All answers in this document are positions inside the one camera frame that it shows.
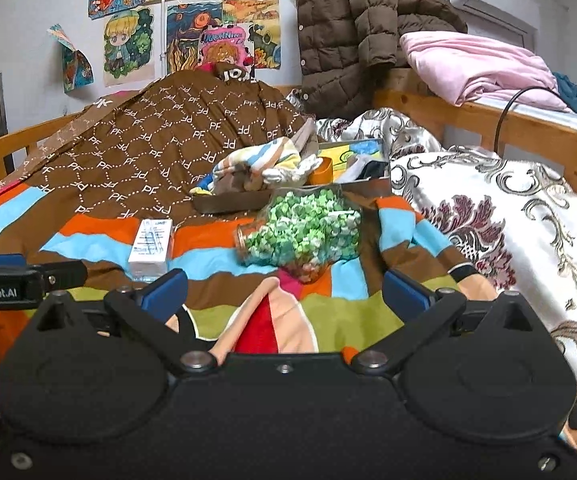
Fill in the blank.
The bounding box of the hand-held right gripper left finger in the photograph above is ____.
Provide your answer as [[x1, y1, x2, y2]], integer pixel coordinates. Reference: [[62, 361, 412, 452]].
[[36, 267, 219, 376]]

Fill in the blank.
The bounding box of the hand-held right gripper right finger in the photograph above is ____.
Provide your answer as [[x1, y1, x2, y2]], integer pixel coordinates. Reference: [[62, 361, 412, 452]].
[[351, 267, 532, 376]]

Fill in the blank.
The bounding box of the metal tray with cartoon drawing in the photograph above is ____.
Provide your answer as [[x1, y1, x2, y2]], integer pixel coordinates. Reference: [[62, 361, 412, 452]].
[[191, 137, 392, 216]]

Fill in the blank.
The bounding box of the white gauze cloth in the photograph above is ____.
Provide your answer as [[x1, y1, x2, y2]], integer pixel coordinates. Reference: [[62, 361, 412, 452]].
[[345, 154, 377, 181]]

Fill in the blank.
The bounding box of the striped towel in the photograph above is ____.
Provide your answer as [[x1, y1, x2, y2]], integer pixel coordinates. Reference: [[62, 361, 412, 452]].
[[188, 136, 304, 196]]

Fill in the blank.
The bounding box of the white cloth with blue print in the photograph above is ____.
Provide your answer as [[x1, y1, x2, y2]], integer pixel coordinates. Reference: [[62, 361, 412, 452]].
[[261, 154, 322, 186]]

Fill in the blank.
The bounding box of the white paper box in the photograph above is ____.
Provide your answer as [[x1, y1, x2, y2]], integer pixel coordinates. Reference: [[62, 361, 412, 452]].
[[127, 217, 175, 281]]

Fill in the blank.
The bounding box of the colourful cartoon blanket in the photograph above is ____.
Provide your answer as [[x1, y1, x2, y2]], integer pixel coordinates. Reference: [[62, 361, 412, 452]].
[[0, 180, 499, 456]]

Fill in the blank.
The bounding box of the jar of green paper stars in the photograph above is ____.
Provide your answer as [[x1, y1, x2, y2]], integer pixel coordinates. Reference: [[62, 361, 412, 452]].
[[236, 185, 364, 283]]

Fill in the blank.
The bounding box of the white floral blanket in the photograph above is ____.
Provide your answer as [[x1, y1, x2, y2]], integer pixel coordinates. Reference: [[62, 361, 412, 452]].
[[288, 87, 577, 441]]

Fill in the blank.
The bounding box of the brown patterned quilt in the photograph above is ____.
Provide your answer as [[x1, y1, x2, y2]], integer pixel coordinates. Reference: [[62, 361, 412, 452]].
[[0, 62, 319, 241]]

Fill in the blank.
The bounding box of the crumpled colourful paper poster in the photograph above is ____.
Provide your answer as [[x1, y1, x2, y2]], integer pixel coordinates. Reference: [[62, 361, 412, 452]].
[[47, 24, 94, 93]]

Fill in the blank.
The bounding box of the pink blanket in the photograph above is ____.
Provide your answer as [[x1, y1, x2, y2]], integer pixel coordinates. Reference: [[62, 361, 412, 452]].
[[399, 30, 572, 113]]

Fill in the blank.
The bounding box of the blond cartoon child poster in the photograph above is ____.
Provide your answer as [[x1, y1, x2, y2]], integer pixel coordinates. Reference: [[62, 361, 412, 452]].
[[102, 6, 156, 87]]

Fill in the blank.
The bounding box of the orange fish drawing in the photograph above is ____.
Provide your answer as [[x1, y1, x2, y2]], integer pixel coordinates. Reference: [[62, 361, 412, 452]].
[[166, 0, 224, 76]]

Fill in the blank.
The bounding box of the teal cloth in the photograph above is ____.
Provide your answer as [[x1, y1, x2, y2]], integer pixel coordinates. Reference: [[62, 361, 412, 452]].
[[553, 72, 577, 116]]

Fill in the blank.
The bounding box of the black white cow drawing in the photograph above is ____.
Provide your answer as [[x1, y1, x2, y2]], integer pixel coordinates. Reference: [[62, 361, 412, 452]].
[[248, 20, 282, 71]]

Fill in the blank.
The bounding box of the brown puffer jacket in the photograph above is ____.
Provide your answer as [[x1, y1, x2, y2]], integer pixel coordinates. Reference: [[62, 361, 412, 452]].
[[296, 0, 469, 118]]

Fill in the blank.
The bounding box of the orange landscape drawing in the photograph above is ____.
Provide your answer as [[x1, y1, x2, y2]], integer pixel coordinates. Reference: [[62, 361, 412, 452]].
[[221, 0, 282, 26]]

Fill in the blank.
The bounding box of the black cable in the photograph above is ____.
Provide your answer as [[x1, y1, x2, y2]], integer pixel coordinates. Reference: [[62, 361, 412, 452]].
[[493, 85, 577, 158]]

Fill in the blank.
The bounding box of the wooden bed frame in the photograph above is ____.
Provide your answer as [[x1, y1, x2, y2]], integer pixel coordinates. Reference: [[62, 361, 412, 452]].
[[0, 67, 577, 466]]

